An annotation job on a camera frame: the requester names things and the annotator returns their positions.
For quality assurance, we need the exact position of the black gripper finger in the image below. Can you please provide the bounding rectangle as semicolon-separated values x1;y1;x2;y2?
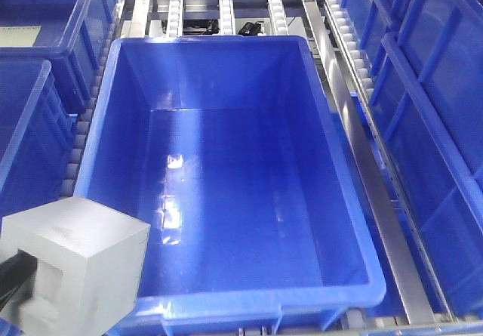
1;251;38;306

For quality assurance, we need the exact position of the gray hollow cube base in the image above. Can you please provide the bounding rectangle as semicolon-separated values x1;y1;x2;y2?
1;196;150;335

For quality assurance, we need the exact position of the blue bin left neighbour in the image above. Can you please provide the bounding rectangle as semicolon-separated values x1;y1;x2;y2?
1;58;76;216

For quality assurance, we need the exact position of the blue bin neighbour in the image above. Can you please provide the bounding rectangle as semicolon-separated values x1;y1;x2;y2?
1;58;76;216
370;0;482;316

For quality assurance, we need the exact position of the blue bin back left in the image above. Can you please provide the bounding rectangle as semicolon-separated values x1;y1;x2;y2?
1;0;118;114

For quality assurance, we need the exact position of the large blue target bin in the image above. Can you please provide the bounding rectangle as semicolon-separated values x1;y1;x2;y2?
75;36;386;335

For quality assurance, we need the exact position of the blue bin right neighbour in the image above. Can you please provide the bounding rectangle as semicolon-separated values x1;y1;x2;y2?
370;0;482;316

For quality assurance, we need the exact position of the steel divider rail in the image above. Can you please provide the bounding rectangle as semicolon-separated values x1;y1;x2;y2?
301;0;435;325

